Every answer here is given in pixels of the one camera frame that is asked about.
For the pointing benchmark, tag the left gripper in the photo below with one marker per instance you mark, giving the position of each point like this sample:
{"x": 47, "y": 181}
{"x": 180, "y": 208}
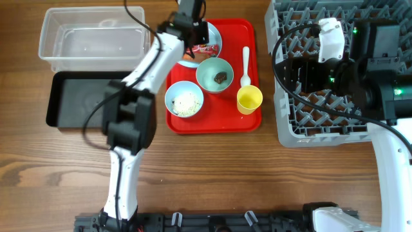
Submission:
{"x": 203, "y": 37}

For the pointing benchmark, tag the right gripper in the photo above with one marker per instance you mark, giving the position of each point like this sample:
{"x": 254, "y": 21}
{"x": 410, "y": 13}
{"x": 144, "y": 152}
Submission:
{"x": 308, "y": 66}

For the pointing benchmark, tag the red snack wrapper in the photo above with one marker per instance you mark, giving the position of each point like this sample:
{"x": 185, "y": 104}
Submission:
{"x": 209, "y": 49}

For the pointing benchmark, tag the green bowl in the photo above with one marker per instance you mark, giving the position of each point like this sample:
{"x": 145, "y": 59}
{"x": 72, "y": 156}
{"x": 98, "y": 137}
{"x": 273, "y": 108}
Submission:
{"x": 207, "y": 70}

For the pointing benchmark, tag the brown food scrap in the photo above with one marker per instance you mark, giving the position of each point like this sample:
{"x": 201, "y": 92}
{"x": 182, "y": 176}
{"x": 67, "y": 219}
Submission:
{"x": 220, "y": 77}

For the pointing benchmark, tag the yellow plastic cup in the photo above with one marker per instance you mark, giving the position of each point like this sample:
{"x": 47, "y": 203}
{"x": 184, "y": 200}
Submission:
{"x": 249, "y": 98}

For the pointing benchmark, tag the light blue bowl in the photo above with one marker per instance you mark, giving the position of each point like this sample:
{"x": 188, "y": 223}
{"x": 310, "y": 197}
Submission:
{"x": 181, "y": 87}

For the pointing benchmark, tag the white rice leftovers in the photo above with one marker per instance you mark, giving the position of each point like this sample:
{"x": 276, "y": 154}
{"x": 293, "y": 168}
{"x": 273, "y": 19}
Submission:
{"x": 186, "y": 104}

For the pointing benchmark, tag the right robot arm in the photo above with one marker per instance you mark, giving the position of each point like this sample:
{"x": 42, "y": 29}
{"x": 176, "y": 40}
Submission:
{"x": 368, "y": 73}

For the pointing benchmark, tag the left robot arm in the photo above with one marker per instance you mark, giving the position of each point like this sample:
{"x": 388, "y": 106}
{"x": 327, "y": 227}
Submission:
{"x": 129, "y": 115}

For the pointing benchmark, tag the grey dishwasher rack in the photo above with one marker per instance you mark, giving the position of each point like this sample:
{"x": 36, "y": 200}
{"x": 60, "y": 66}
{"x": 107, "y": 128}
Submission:
{"x": 299, "y": 125}

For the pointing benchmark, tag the light blue plate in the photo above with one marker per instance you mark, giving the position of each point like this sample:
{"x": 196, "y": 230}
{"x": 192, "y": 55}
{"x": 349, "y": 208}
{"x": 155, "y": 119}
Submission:
{"x": 214, "y": 38}

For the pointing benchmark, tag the orange carrot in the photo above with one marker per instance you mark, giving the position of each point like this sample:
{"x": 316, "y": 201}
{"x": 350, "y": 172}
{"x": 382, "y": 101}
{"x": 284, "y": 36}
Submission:
{"x": 198, "y": 57}

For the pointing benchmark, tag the white plastic spoon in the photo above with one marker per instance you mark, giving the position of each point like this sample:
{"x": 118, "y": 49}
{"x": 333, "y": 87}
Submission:
{"x": 245, "y": 79}

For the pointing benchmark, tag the red serving tray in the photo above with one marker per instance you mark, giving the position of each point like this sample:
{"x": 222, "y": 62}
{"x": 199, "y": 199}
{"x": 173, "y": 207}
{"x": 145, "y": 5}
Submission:
{"x": 219, "y": 113}

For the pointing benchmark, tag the clear plastic bin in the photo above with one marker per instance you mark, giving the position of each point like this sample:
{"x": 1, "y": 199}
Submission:
{"x": 94, "y": 38}

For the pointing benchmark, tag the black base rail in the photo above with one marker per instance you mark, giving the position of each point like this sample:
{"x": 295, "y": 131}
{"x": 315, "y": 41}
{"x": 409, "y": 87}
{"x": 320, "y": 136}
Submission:
{"x": 275, "y": 221}

